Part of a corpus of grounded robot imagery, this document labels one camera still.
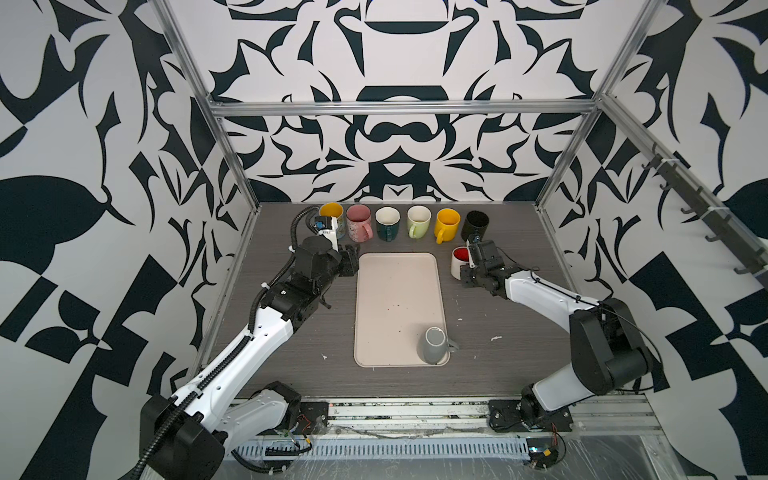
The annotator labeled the beige plastic tray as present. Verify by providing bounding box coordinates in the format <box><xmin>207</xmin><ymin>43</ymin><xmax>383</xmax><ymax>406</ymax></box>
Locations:
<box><xmin>354</xmin><ymin>253</ymin><xmax>448</xmax><ymax>369</ymax></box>

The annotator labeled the black hook rail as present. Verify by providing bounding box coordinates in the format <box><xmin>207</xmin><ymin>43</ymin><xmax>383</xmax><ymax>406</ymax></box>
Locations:
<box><xmin>643</xmin><ymin>142</ymin><xmax>767</xmax><ymax>290</ymax></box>

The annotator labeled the black corrugated cable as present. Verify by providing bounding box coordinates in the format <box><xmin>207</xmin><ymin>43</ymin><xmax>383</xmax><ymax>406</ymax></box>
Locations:
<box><xmin>128</xmin><ymin>206</ymin><xmax>322</xmax><ymax>480</ymax></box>

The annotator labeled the black mug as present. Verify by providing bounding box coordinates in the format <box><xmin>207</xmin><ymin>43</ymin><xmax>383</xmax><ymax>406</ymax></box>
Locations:
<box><xmin>461</xmin><ymin>210</ymin><xmax>490</xmax><ymax>244</ymax></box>

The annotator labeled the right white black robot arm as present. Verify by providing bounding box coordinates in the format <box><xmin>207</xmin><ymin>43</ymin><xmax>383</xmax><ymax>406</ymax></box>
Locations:
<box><xmin>460</xmin><ymin>236</ymin><xmax>654</xmax><ymax>426</ymax></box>

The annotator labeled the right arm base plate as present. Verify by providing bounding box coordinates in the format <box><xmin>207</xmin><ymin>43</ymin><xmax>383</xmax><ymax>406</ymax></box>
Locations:
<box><xmin>488</xmin><ymin>398</ymin><xmax>573</xmax><ymax>433</ymax></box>

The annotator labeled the pink ghost print mug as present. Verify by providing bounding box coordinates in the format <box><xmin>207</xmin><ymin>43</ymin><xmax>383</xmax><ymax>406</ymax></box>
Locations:
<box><xmin>346</xmin><ymin>204</ymin><xmax>374</xmax><ymax>243</ymax></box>

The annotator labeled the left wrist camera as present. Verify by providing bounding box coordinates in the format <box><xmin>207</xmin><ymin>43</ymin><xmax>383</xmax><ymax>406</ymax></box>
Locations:
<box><xmin>314</xmin><ymin>215</ymin><xmax>338</xmax><ymax>250</ymax></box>

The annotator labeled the grey mug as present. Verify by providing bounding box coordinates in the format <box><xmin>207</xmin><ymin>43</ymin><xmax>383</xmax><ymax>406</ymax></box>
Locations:
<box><xmin>419</xmin><ymin>326</ymin><xmax>459</xmax><ymax>366</ymax></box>

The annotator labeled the white cream mug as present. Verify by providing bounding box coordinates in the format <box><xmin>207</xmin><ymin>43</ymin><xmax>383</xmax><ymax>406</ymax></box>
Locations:
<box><xmin>450</xmin><ymin>246</ymin><xmax>470</xmax><ymax>281</ymax></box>

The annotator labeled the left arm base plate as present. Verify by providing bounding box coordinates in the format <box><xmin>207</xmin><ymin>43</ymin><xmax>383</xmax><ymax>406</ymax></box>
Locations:
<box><xmin>255</xmin><ymin>400</ymin><xmax>330</xmax><ymax>436</ymax></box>

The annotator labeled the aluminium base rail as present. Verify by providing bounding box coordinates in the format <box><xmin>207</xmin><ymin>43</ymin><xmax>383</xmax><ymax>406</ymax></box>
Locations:
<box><xmin>134</xmin><ymin>392</ymin><xmax>685</xmax><ymax>480</ymax></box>

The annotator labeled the aluminium frame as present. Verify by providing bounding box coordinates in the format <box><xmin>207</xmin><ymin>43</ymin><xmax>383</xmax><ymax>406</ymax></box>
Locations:
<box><xmin>149</xmin><ymin>0</ymin><xmax>768</xmax><ymax>289</ymax></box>

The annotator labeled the light green mug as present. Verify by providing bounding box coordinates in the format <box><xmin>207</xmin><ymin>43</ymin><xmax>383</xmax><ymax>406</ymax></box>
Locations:
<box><xmin>407</xmin><ymin>205</ymin><xmax>432</xmax><ymax>239</ymax></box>

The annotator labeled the dark green mug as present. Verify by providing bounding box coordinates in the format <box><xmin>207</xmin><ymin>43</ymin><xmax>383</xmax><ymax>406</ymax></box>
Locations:
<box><xmin>375</xmin><ymin>206</ymin><xmax>401</xmax><ymax>242</ymax></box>

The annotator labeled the blue butterfly mug yellow inside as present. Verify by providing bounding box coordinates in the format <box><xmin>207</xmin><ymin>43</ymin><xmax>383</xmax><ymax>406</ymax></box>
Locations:
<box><xmin>319</xmin><ymin>203</ymin><xmax>346</xmax><ymax>241</ymax></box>

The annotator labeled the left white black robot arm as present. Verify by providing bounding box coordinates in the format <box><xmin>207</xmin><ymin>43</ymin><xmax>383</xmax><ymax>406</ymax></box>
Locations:
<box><xmin>125</xmin><ymin>236</ymin><xmax>360</xmax><ymax>479</ymax></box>

